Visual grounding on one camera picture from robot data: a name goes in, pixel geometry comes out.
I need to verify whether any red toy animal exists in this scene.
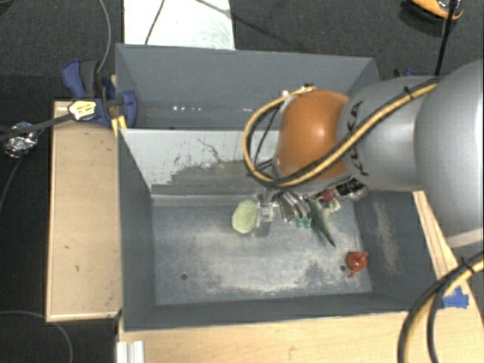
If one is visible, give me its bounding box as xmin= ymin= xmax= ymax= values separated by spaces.
xmin=346 ymin=250 xmax=370 ymax=278

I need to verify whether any pale green round fruit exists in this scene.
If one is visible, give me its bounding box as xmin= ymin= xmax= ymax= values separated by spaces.
xmin=231 ymin=199 xmax=260 ymax=235

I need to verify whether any grey metal bin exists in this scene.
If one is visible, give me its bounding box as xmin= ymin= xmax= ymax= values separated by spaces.
xmin=113 ymin=42 xmax=444 ymax=332

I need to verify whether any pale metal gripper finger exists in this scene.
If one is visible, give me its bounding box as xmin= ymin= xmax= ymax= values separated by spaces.
xmin=256 ymin=201 xmax=275 ymax=238

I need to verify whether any black cylinder on white bracket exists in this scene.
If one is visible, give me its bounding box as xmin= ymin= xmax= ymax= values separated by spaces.
xmin=334 ymin=178 xmax=368 ymax=202

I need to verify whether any pale wood flat board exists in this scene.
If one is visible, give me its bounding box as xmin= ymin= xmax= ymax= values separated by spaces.
xmin=45 ymin=100 xmax=124 ymax=323

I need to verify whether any green toy dinosaur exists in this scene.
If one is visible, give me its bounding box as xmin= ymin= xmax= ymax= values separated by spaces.
xmin=306 ymin=196 xmax=342 ymax=248

